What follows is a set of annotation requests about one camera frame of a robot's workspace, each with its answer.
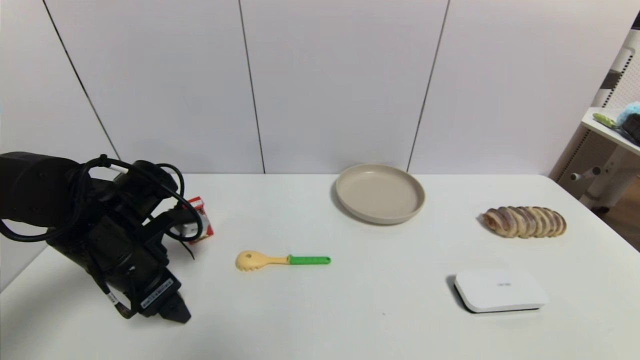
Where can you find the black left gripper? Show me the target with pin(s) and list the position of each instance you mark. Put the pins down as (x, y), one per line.
(159, 295)

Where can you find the beige brown round plate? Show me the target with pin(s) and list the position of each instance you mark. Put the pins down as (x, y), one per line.
(380, 192)

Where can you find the red milk carton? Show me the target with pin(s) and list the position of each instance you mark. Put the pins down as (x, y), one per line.
(206, 220)

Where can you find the white flat router box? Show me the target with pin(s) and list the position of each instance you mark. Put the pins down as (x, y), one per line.
(497, 290)

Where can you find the sliced brown bread loaf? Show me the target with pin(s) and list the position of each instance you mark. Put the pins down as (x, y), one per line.
(524, 221)

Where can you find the white side desk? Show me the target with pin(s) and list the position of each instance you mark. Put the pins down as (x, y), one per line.
(607, 150)

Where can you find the green item on desk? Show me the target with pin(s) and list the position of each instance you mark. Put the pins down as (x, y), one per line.
(604, 120)

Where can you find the dark item on desk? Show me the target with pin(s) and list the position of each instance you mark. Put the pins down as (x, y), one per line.
(631, 127)

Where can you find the light blue fluffy item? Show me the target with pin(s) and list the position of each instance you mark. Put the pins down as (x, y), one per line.
(629, 111)

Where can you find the white perforated panel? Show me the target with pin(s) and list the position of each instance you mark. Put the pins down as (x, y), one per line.
(620, 75)

